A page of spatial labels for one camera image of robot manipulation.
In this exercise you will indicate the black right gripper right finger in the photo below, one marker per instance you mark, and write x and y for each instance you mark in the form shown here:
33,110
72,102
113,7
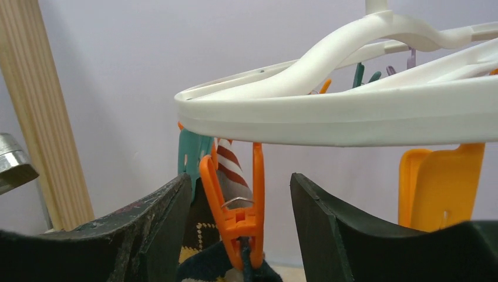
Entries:
340,242

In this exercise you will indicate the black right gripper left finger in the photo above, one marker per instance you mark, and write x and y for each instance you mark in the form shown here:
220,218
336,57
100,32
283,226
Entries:
139,242

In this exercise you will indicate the dark blue sock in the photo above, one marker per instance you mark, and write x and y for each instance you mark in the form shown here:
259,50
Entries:
213,264

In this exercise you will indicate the white round clip hanger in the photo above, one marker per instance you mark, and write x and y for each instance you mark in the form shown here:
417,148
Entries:
450,100

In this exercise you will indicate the argyle brown sock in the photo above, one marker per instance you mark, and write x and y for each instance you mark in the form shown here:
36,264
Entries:
201,231

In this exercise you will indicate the orange clothes clip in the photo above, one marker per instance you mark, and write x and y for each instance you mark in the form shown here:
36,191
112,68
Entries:
238,217

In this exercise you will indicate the pink sock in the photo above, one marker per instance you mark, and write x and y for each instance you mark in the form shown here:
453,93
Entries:
230,174

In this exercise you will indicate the teal clothes clip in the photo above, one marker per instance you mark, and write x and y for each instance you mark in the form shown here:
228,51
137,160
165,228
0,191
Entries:
192,148

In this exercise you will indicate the yellow clothes clip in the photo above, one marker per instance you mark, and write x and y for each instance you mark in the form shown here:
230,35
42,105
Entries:
437,188

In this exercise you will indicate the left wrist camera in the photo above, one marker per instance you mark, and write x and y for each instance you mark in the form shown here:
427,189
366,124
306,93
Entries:
16,167

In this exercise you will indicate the wooden hanger stand frame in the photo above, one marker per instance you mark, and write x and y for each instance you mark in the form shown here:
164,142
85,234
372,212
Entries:
32,80

